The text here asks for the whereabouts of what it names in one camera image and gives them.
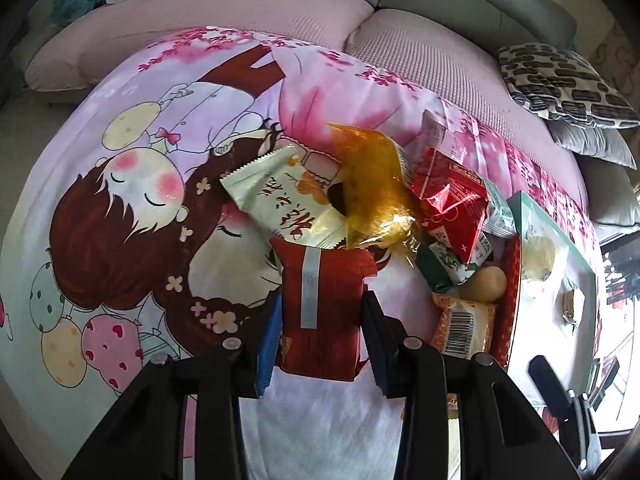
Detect orange brown snack packet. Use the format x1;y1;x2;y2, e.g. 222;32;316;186
430;292;498;358

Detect small dark wrapped snack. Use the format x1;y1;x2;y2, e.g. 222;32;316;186
560;287;586;323

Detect dark red snack packet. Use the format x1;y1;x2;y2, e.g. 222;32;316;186
270;237;378;383

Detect cream snack packet orange print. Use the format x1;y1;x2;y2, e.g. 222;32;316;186
220;142;351;251

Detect crinkled red snack packet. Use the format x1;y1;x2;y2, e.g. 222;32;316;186
410;147;491;266

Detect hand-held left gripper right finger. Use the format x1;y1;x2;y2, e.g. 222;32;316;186
361;290;583;480

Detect pale yellow round snack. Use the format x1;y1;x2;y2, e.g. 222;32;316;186
457;265;508;303

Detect black white patterned pillow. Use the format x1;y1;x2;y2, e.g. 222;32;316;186
497;42;640;128

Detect printed cartoon blanket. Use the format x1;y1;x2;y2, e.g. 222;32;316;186
0;25;601;480

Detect silver green snack packet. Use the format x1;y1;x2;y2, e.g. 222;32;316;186
482;180;518;238

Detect pink white snack packet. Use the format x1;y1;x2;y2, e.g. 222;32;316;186
420;109;481;171

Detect teal cloth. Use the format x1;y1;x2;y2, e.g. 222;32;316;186
50;0;108;28

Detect green white snack packet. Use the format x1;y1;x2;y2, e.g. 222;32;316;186
415;240;493;293

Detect teal rimmed box tray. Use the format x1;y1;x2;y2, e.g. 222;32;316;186
500;190;598;408

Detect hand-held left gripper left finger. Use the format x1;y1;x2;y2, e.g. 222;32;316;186
62;290;283;480

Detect red snack packet gold print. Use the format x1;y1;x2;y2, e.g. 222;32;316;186
492;235;523;367

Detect clear wrapped round pastry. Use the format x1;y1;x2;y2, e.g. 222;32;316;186
520;232;568;286

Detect pink sofa cover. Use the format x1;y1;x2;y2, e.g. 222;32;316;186
25;0;591;211

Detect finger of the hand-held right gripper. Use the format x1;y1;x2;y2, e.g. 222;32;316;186
529;355;573;421

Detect yellow translucent snack packet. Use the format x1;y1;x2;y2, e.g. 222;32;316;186
325;122;423;251

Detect grey pillow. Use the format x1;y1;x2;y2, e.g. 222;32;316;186
547;120;638;171

